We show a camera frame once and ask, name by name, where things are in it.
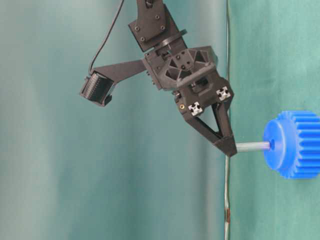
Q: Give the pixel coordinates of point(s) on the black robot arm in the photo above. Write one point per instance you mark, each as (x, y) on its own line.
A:
(156, 32)

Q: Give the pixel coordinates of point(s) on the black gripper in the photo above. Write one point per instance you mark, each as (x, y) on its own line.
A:
(192, 76)

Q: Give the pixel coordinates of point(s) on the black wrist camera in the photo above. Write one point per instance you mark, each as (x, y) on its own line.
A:
(97, 89)

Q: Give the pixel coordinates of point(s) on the green cloth mat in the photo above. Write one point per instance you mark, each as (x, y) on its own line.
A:
(273, 66)

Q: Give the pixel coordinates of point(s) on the green background curtain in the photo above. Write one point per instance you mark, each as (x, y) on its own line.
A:
(73, 170)

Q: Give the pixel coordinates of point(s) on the grey metal shaft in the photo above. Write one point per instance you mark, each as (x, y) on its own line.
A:
(253, 146)

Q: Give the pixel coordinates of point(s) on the blue plastic gear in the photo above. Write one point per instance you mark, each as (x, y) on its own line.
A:
(294, 137)

